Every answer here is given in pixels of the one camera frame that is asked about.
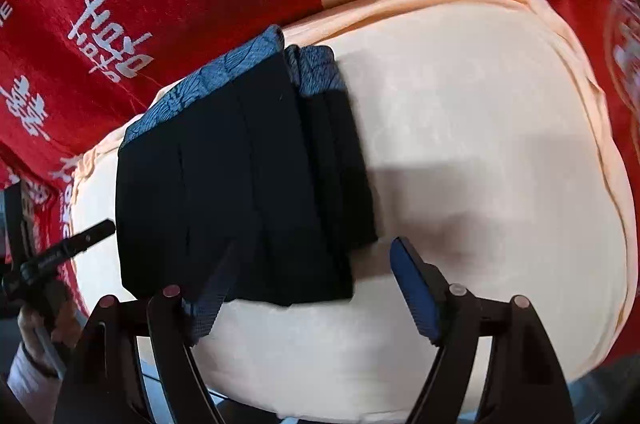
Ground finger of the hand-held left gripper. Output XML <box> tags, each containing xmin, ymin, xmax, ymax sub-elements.
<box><xmin>59</xmin><ymin>219</ymin><xmax>117</xmax><ymax>262</ymax></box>

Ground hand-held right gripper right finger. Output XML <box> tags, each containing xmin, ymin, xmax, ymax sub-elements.
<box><xmin>389</xmin><ymin>236</ymin><xmax>576</xmax><ymax>424</ymax></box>

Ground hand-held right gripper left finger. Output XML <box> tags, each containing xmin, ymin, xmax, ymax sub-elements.
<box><xmin>52</xmin><ymin>241</ymin><xmax>238</xmax><ymax>424</ymax></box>

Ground dark pants with blue waistband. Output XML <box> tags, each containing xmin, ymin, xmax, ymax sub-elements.
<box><xmin>115</xmin><ymin>24</ymin><xmax>379</xmax><ymax>307</ymax></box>

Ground person's left hand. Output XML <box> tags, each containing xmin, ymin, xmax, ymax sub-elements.
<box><xmin>17</xmin><ymin>301</ymin><xmax>83</xmax><ymax>361</ymax></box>

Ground peach cloth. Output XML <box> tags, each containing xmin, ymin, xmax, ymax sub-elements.
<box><xmin>70</xmin><ymin>0</ymin><xmax>628</xmax><ymax>424</ymax></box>

